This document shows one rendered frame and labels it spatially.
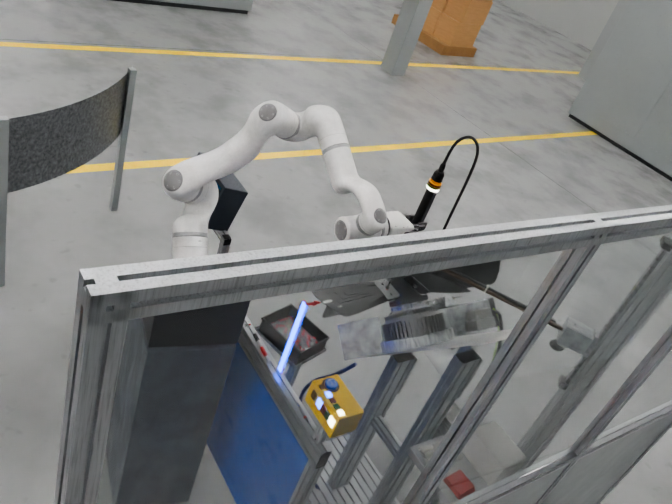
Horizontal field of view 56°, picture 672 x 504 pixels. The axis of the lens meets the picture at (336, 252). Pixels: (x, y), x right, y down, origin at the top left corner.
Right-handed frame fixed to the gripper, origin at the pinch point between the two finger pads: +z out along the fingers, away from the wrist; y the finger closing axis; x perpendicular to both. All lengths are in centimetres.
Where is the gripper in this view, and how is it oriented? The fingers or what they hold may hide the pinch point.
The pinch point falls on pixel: (417, 222)
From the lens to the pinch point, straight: 213.7
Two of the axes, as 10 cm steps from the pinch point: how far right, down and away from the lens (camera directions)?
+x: 3.0, -7.8, -5.5
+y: 5.1, 6.2, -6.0
